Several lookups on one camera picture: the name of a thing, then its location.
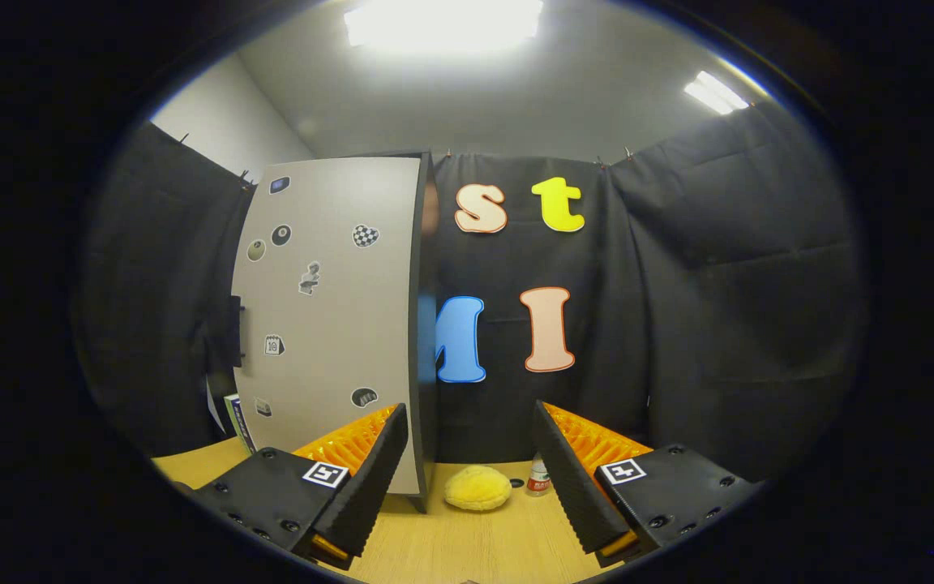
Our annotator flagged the large ceiling light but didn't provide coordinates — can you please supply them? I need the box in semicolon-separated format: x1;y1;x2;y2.
343;0;545;56

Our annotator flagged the green spine book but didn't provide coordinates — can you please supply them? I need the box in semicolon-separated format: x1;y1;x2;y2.
224;394;247;443

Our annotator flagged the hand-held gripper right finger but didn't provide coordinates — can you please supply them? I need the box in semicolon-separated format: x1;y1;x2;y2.
532;400;762;569

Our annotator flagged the narrow ceiling light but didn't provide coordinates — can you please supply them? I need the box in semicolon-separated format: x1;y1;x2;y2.
682;71;752;116

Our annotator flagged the grey shoe cabinet door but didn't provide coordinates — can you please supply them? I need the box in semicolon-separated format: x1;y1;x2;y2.
230;157;423;497

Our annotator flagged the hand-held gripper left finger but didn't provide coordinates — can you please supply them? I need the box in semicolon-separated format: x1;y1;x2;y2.
191;403;409;569

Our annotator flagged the white paper sheet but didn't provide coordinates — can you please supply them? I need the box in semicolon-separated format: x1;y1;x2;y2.
206;375;226;435

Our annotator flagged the grey shoe cabinet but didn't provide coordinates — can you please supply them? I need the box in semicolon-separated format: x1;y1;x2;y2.
410;152;439;513

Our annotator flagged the small red label bottle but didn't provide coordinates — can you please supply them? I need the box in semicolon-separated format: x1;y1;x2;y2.
525;454;553;497

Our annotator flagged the blue spine book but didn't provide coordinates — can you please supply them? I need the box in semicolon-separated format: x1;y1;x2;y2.
230;396;259;453

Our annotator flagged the black backdrop cloth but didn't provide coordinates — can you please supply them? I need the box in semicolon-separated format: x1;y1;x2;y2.
78;101;869;487

